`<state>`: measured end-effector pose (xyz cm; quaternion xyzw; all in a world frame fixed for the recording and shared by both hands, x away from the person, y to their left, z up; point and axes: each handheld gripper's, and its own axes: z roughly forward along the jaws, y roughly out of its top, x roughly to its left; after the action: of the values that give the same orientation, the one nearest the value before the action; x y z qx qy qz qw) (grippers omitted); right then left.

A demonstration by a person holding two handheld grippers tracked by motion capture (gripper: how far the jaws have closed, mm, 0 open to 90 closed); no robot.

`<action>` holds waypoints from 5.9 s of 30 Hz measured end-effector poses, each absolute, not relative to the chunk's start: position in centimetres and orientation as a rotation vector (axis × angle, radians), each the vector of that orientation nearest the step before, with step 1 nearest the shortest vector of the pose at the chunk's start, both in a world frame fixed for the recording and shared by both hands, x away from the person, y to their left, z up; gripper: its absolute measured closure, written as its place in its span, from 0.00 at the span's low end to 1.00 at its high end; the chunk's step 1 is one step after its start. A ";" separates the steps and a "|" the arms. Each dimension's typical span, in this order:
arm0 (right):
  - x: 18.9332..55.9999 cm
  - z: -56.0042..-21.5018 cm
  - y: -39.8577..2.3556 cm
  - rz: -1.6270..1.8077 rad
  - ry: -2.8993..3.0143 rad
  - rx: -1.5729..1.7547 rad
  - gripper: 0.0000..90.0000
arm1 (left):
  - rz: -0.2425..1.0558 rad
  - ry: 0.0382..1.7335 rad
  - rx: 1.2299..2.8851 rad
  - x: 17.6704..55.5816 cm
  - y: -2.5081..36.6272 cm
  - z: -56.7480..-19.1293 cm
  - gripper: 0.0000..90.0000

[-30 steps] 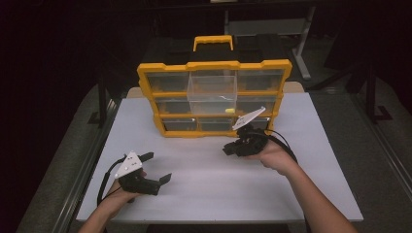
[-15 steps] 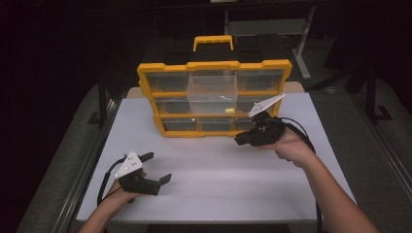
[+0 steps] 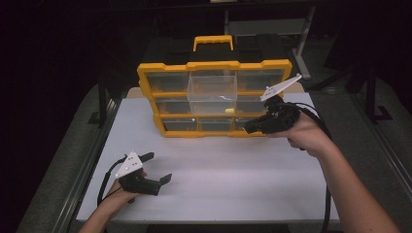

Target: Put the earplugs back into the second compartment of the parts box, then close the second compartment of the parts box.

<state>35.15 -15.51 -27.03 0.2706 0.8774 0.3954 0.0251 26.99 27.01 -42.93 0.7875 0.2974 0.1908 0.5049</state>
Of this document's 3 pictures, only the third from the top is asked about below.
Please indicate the black metal stand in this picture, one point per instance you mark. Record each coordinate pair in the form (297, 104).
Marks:
(102, 103)
(372, 97)

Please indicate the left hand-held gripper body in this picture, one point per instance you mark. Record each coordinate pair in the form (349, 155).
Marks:
(139, 184)

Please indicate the small yellow block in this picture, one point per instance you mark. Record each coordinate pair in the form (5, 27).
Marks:
(229, 110)

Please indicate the grey metal stand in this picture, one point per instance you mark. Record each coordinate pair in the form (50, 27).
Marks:
(268, 27)

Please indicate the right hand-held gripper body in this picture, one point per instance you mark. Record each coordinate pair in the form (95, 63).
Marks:
(280, 119)

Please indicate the clear plastic drawer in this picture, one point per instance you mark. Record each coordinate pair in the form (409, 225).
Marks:
(210, 97)

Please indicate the person's right hand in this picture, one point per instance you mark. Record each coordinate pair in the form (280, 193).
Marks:
(311, 137)

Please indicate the set of clear drawers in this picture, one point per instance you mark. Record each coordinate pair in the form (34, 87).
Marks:
(168, 81)

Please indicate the person's left hand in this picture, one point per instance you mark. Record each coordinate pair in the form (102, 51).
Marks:
(118, 197)

